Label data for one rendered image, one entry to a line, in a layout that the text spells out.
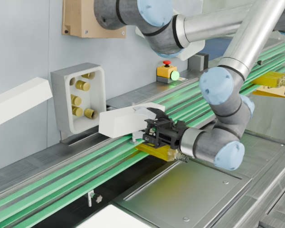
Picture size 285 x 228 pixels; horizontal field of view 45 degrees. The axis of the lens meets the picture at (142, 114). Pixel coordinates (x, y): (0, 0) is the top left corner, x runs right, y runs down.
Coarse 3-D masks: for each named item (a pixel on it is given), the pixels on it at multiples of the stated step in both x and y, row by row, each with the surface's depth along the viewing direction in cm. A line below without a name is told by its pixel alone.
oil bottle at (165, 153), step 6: (138, 144) 140; (144, 144) 138; (150, 144) 136; (144, 150) 139; (150, 150) 137; (156, 150) 134; (162, 150) 132; (168, 150) 130; (174, 150) 131; (156, 156) 136; (162, 156) 133; (168, 156) 131; (174, 156) 131
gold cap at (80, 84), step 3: (78, 81) 126; (81, 81) 125; (84, 81) 125; (78, 84) 125; (81, 84) 124; (84, 84) 124; (87, 84) 125; (78, 87) 125; (81, 87) 124; (84, 87) 124; (87, 87) 125; (84, 90) 124; (87, 90) 126
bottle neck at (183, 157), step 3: (177, 153) 130; (180, 153) 130; (183, 153) 130; (177, 156) 130; (180, 156) 129; (183, 156) 129; (186, 156) 128; (189, 156) 129; (180, 159) 129; (183, 159) 128; (186, 159) 130; (186, 162) 129
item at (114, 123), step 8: (144, 104) 113; (152, 104) 114; (104, 112) 100; (112, 112) 101; (120, 112) 102; (128, 112) 102; (104, 120) 98; (112, 120) 96; (120, 120) 98; (128, 120) 101; (136, 120) 104; (104, 128) 99; (112, 128) 97; (120, 128) 99; (128, 128) 102; (136, 128) 105; (144, 128) 108; (112, 136) 97
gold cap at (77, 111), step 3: (72, 105) 127; (72, 108) 125; (75, 108) 125; (78, 108) 124; (81, 108) 126; (72, 111) 125; (75, 111) 124; (78, 111) 125; (81, 111) 126; (75, 114) 125; (78, 114) 125; (81, 114) 126
